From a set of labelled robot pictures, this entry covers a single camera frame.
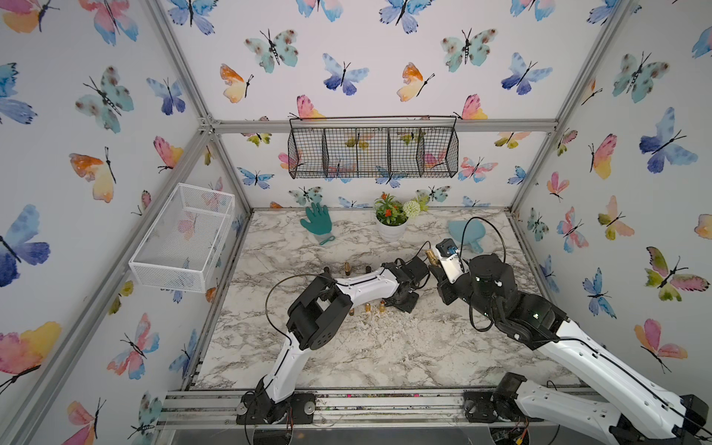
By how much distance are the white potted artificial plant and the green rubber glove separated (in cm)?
22

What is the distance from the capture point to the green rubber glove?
3.71ft

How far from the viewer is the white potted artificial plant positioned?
1005 mm
